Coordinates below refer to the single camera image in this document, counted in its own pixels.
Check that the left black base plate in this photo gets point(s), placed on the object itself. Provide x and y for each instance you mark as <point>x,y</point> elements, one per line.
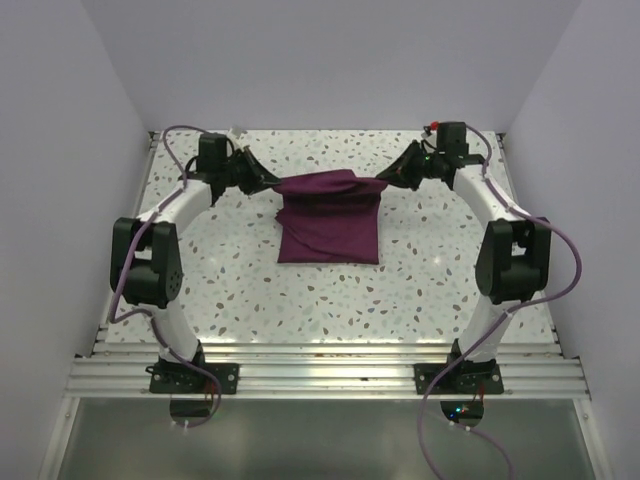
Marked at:
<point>169,377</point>

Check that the aluminium rail frame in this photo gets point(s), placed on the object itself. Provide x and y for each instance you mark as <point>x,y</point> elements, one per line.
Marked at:
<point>337,331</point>

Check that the purple cloth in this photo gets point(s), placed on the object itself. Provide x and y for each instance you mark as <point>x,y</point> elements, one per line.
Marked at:
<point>329,217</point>

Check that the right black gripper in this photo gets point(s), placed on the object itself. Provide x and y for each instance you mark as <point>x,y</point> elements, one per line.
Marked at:
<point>400,172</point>

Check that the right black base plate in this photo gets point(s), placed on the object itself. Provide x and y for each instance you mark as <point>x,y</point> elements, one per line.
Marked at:
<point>466,378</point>

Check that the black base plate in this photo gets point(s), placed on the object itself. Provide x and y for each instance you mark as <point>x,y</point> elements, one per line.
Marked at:
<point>466,378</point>
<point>169,377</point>

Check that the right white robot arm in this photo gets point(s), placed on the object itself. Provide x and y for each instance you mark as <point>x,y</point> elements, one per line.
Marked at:
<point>513,258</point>

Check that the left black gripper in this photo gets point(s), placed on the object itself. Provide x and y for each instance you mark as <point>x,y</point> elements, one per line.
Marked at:
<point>259,178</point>

